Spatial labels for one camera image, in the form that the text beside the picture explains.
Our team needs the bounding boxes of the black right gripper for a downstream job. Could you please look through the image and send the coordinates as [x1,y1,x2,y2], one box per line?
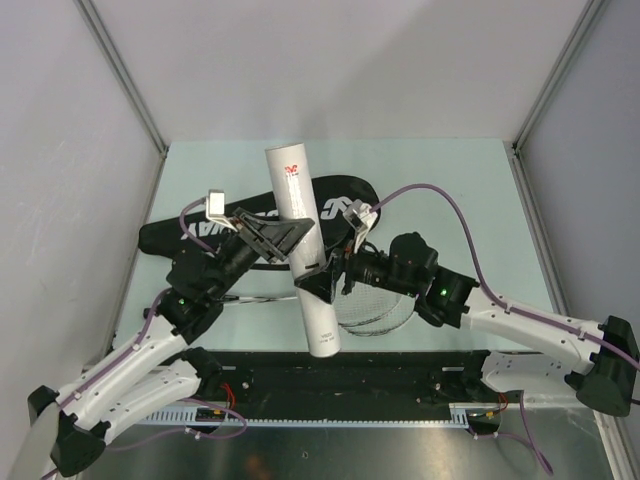
[295,225,419,303]

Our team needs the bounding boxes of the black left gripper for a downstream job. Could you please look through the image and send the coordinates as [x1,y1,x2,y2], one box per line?
[207,208,314,300]

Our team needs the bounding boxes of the white shuttlecock tube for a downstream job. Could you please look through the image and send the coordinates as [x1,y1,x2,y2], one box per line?
[263,140,343,359]

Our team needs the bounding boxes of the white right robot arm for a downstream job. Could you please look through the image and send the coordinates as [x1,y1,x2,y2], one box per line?
[295,232,639,417]

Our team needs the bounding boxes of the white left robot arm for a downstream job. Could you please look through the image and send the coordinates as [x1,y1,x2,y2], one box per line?
[27,208,316,477]

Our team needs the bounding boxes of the black white badminton racket lower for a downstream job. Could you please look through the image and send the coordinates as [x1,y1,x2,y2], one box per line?
[223,280,414,337]

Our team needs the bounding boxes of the white badminton racket upper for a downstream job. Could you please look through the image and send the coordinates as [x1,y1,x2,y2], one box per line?
[219,259,416,331]

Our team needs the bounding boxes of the black Crossway racket bag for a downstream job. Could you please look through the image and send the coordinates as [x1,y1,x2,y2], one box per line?
[137,175,379,259]

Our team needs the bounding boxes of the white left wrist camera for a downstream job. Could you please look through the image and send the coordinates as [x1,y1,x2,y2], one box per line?
[204,189,228,224]

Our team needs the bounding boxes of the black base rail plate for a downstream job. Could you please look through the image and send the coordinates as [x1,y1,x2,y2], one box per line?
[195,350,501,409]

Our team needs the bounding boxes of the white slotted cable duct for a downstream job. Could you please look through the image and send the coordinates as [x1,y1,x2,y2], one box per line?
[138,398,469,429]

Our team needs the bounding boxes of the left aluminium frame post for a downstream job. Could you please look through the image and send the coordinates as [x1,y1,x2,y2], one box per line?
[73,0,169,159]

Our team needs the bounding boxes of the aluminium frame post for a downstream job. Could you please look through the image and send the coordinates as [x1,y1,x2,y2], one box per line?
[511,0,610,153]
[73,0,169,159]

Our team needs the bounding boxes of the aluminium frame rail right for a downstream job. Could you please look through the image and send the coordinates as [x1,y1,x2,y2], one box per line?
[509,142,640,480]

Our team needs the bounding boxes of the right aluminium frame post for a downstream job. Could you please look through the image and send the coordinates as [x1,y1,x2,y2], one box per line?
[511,0,610,153]

